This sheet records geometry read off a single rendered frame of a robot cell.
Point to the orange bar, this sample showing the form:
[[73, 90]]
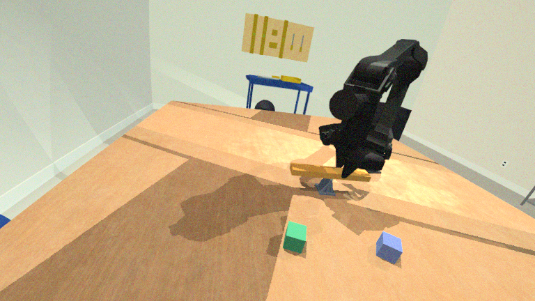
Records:
[[327, 172]]

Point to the green cube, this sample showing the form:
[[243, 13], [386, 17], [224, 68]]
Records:
[[295, 237]]

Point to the blue rectangular block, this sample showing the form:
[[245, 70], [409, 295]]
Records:
[[389, 247]]

